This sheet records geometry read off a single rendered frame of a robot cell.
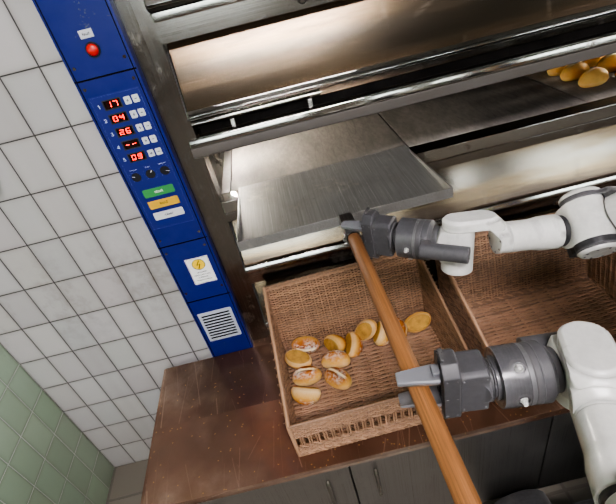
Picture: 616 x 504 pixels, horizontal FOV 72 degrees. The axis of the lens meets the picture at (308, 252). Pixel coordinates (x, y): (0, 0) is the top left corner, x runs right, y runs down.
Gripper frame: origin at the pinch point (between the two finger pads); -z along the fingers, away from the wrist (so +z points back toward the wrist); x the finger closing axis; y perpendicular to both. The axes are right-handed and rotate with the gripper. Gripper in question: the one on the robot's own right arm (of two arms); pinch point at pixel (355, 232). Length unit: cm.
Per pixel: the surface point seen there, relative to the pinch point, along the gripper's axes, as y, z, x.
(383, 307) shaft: 23.2, 14.8, 1.4
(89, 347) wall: 26, -101, -45
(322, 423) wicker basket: 23, -8, -49
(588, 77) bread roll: -95, 46, 2
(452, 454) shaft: 46, 31, 1
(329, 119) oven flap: -18.1, -10.8, 20.3
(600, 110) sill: -78, 50, -3
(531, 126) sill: -65, 32, -2
